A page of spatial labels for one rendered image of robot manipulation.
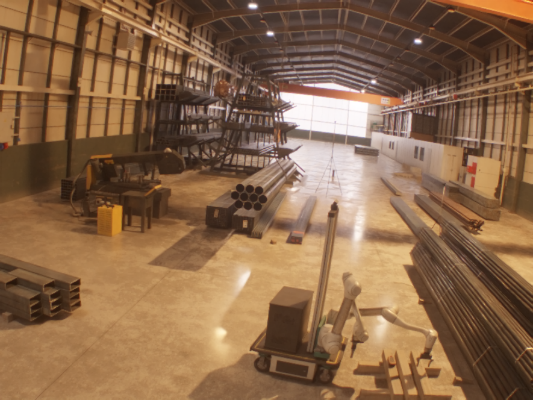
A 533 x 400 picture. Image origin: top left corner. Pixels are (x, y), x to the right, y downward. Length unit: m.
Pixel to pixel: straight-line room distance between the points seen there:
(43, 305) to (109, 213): 4.22
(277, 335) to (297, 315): 0.31
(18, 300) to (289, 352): 3.18
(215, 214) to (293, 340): 6.40
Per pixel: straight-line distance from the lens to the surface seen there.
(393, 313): 4.83
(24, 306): 5.58
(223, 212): 10.63
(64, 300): 5.80
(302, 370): 4.72
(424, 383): 4.79
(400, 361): 5.13
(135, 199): 9.91
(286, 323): 4.61
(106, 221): 9.56
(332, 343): 4.33
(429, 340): 4.81
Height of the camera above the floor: 2.56
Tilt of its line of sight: 10 degrees down
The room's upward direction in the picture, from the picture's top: 5 degrees clockwise
